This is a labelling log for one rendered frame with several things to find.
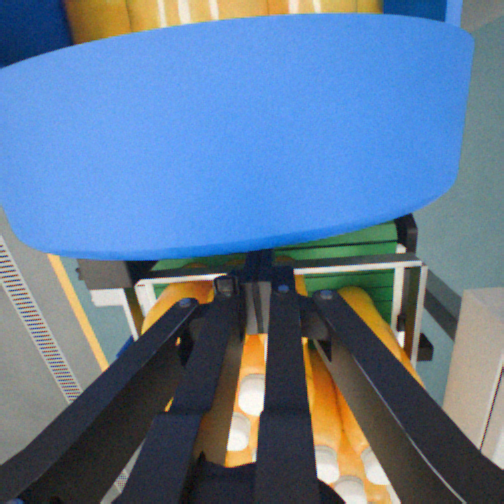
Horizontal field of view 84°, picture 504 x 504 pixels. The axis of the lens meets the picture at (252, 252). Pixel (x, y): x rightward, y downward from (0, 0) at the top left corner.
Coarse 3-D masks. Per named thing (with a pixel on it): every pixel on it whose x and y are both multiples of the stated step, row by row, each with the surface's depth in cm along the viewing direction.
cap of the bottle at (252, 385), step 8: (248, 384) 31; (256, 384) 31; (240, 392) 31; (248, 392) 30; (256, 392) 30; (240, 400) 31; (248, 400) 31; (256, 400) 31; (248, 408) 31; (256, 408) 31
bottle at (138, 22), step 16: (128, 0) 12; (144, 0) 12; (160, 0) 11; (176, 0) 11; (192, 0) 11; (208, 0) 11; (224, 0) 11; (240, 0) 12; (256, 0) 12; (128, 16) 13; (144, 16) 12; (160, 16) 12; (176, 16) 11; (192, 16) 11; (208, 16) 11; (224, 16) 12; (240, 16) 12
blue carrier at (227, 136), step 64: (0, 0) 18; (384, 0) 21; (448, 0) 15; (0, 64) 17; (64, 64) 8; (128, 64) 7; (192, 64) 7; (256, 64) 7; (320, 64) 8; (384, 64) 8; (448, 64) 10; (0, 128) 9; (64, 128) 8; (128, 128) 8; (192, 128) 8; (256, 128) 8; (320, 128) 8; (384, 128) 9; (448, 128) 11; (0, 192) 12; (64, 192) 9; (128, 192) 9; (192, 192) 8; (256, 192) 9; (320, 192) 9; (384, 192) 10; (64, 256) 11; (128, 256) 10; (192, 256) 10
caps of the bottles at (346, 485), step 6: (336, 486) 38; (342, 486) 37; (348, 486) 37; (354, 486) 36; (360, 486) 37; (342, 492) 36; (348, 492) 36; (354, 492) 36; (360, 492) 36; (390, 492) 37; (348, 498) 36; (354, 498) 36; (360, 498) 36; (396, 498) 35
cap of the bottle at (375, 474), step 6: (366, 456) 35; (372, 456) 34; (366, 462) 34; (372, 462) 34; (378, 462) 33; (366, 468) 34; (372, 468) 33; (378, 468) 33; (366, 474) 34; (372, 474) 34; (378, 474) 34; (384, 474) 34; (372, 480) 34; (378, 480) 34; (384, 480) 34
